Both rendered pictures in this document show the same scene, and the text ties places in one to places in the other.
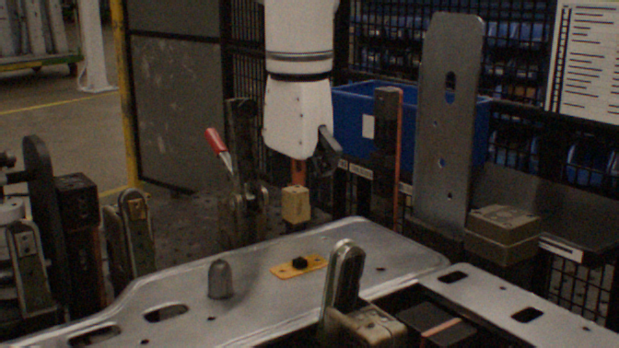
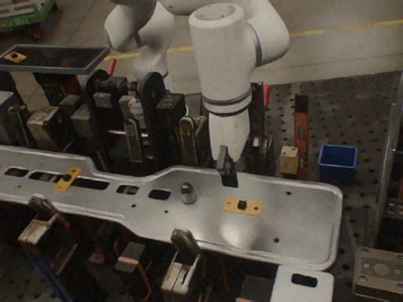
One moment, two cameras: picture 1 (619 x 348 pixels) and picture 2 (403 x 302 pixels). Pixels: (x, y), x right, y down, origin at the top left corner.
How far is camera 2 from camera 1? 0.73 m
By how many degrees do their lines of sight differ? 58
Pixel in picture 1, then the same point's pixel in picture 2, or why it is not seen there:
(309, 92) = (212, 123)
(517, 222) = (375, 283)
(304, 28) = (205, 82)
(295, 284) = (222, 217)
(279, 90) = not seen: hidden behind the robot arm
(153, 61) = not seen: outside the picture
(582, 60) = not seen: outside the picture
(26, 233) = (129, 126)
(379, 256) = (292, 230)
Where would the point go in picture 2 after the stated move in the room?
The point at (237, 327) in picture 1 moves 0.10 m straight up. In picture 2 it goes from (166, 224) to (156, 193)
